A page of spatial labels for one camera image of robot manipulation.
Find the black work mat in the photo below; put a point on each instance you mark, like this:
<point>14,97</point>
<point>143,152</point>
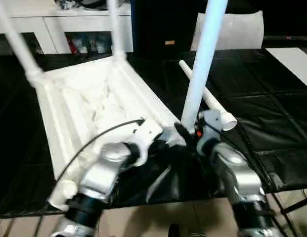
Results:
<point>267,98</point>

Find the white cabinet with glass doors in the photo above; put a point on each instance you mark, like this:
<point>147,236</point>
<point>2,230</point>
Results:
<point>32,22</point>

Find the red packet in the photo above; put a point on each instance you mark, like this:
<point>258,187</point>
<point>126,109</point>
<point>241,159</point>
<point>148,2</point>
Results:
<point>73,45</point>

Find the black cabinet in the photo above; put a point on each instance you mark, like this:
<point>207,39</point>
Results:
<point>163,22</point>

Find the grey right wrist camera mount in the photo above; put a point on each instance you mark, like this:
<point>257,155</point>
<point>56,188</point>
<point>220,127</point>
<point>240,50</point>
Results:
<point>212,118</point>

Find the small yellow label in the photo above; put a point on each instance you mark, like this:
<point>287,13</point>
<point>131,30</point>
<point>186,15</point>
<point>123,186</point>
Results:
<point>169,42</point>

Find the black tangled clutter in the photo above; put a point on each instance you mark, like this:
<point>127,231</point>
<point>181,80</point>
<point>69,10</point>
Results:
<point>66,4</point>

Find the white plastic table leg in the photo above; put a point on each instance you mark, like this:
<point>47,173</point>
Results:
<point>227,121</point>
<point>117,29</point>
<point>17,42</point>
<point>205,61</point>

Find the black metal stand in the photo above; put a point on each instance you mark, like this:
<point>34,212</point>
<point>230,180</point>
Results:
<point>297,206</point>

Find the white plastic table top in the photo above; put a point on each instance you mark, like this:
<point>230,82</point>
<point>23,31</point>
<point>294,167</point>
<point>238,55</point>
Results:
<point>94,98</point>

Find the white chair back panel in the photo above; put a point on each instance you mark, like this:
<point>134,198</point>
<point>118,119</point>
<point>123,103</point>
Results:
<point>242,32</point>

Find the white sheet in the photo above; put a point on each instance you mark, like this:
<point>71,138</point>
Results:
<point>291,64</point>

